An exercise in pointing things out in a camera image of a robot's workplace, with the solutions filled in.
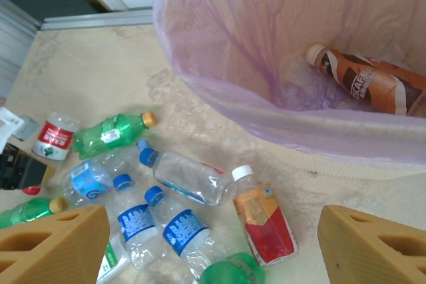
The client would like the green bottle yellow cap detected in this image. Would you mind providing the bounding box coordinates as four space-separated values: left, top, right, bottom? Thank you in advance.
0 196 69 230
72 110 158 160
198 252 266 284

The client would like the brown coffee bottle white cap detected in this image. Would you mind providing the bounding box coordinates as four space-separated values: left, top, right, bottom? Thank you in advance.
306 43 426 117

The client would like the clear bottle dark blue label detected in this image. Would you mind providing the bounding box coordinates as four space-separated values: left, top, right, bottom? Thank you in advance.
143 186 227 280
112 173 159 270

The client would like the purple plastic bin liner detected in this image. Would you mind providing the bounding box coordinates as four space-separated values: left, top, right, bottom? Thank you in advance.
152 0 426 170

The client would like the clear bottle blue red label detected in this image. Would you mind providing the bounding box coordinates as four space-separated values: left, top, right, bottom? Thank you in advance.
138 147 238 206

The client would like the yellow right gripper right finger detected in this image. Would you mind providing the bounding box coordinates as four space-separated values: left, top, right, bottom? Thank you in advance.
317 204 426 284

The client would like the clear bottle red white label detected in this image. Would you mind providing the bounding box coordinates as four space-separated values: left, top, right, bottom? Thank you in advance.
21 112 80 196

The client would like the translucent striped enclosure panel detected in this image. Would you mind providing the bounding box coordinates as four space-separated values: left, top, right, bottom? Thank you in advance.
0 0 41 98

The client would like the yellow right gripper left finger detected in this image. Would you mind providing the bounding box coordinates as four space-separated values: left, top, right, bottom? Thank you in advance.
0 204 110 284

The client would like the white bottle green label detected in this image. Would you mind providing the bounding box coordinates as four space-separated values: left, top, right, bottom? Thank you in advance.
96 233 131 284

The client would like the large clear bottle light-blue label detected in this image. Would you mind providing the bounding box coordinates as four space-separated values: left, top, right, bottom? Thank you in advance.
61 140 150 207

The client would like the orange red label bottle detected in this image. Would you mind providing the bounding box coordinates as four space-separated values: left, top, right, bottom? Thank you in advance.
231 164 300 267

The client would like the aluminium table edge rail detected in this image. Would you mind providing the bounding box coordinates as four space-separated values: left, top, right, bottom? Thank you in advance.
40 9 154 31

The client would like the beige plastic waste bin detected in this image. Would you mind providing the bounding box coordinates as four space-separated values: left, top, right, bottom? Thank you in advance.
152 0 426 170

